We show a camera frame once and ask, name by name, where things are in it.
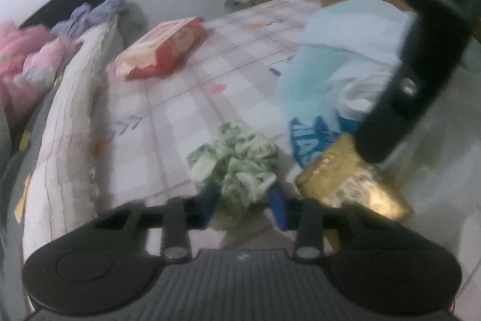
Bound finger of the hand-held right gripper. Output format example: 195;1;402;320
355;14;467;164

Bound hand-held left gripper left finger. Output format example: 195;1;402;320
88;181;222;262

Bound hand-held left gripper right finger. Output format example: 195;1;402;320
268;183;395;262

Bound green white wrapper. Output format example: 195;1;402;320
187;120;280;229

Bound gold packet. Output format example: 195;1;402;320
295;133;414;250

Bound white plastic bag blue print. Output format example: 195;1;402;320
276;0;418;167

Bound plaid flower bedsheet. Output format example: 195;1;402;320
107;0;324;258

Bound white fluffy blanket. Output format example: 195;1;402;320
23;18;125;269

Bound red wet wipes pack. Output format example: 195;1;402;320
114;16;205;81

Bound grey flower bedsheet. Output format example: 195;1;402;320
0;80;65;231

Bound purple crumpled cloth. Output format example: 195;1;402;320
51;0;126;38

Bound pink printed quilt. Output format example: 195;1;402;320
0;22;82;126

